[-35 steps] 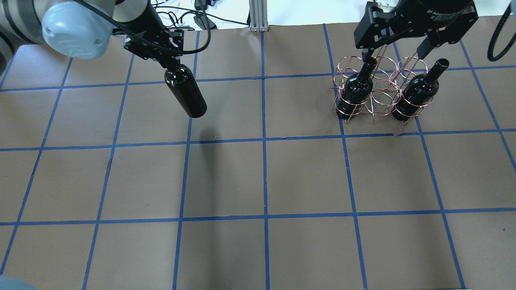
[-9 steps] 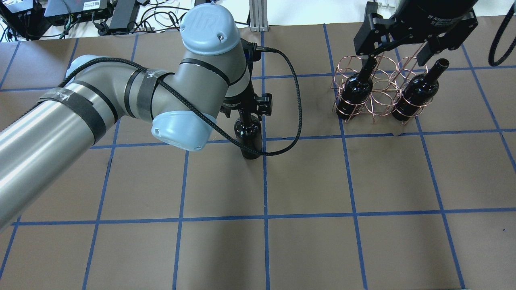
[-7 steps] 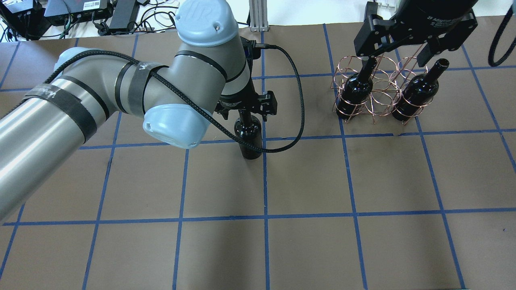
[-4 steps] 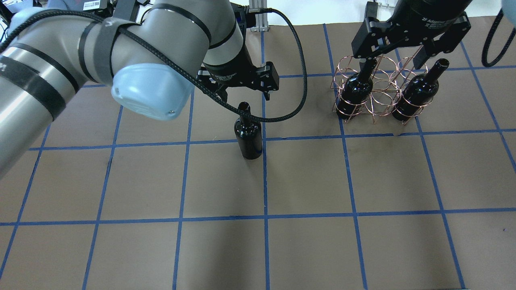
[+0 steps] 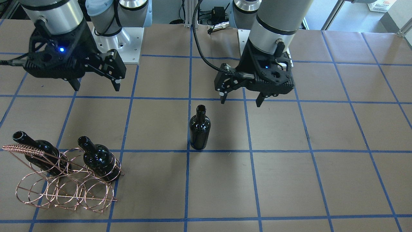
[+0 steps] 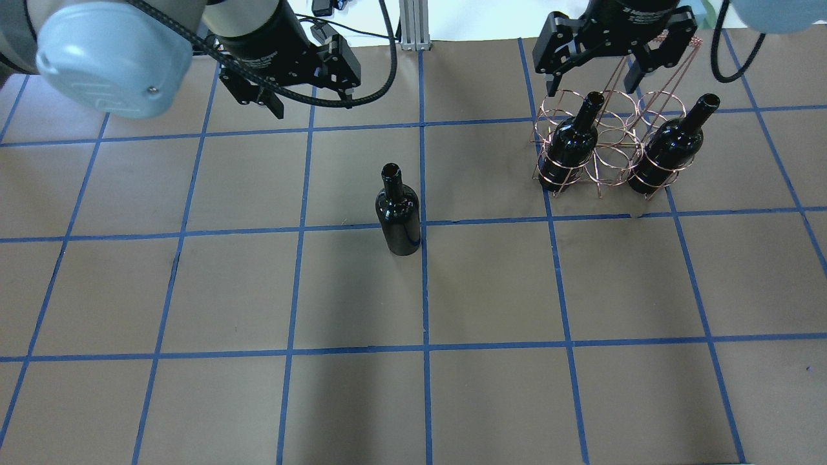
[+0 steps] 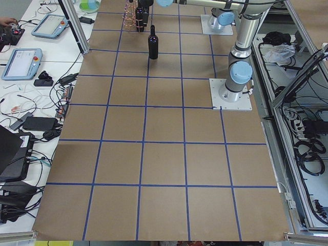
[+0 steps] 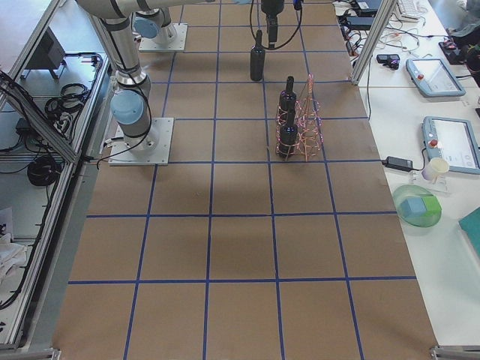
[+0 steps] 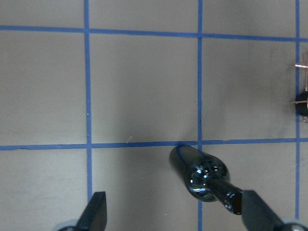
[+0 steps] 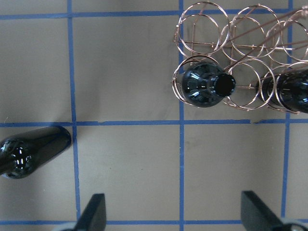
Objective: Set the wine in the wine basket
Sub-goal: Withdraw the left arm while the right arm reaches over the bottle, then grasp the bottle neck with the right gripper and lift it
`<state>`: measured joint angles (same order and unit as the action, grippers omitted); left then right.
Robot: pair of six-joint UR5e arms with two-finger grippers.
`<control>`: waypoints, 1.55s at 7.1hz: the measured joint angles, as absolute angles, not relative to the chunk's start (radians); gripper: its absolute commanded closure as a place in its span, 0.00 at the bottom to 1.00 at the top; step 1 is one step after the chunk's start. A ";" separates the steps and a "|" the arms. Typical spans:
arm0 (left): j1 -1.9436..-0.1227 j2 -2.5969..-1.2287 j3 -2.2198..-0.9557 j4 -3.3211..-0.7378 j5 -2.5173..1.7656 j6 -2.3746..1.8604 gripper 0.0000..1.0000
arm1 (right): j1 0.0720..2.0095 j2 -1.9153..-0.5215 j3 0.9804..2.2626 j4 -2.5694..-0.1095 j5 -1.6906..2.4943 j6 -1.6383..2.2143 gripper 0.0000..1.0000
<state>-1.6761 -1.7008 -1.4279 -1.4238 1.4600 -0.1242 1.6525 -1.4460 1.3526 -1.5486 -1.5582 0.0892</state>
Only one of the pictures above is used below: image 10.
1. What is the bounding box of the copper wire wine basket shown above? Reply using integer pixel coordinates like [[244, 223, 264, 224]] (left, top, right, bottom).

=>
[[172, 1, 308, 114]]

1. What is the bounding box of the black wine bottle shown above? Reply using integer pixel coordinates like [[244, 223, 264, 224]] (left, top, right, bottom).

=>
[[180, 62, 236, 108], [0, 126, 72, 179], [259, 69, 308, 113]]

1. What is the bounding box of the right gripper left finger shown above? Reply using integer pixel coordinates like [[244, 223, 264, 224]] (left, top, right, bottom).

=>
[[75, 193, 106, 231]]

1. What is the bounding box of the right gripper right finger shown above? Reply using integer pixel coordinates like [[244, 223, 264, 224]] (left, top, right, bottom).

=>
[[241, 191, 293, 231]]

